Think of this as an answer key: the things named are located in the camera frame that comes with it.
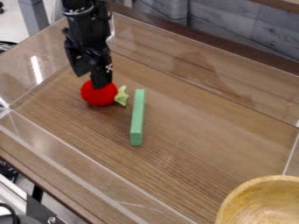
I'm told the black cable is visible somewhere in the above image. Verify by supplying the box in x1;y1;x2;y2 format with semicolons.
0;202;21;224

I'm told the clear acrylic tray enclosure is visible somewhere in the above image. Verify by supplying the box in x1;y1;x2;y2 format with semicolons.
0;16;299;224

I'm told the green rectangular block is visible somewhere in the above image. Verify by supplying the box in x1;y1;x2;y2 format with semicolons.
129;89;145;146

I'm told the wooden bowl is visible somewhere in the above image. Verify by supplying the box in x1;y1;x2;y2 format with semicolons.
215;175;299;224

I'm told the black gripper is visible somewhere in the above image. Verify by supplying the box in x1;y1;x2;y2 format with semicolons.
61;5;113;89

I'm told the red plush fruit green leaf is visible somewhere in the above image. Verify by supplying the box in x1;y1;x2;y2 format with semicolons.
80;80;129;107

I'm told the black metal clamp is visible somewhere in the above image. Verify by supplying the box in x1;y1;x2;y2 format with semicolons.
25;195;66;224

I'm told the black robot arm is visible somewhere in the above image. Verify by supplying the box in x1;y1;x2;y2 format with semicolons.
61;0;112;89

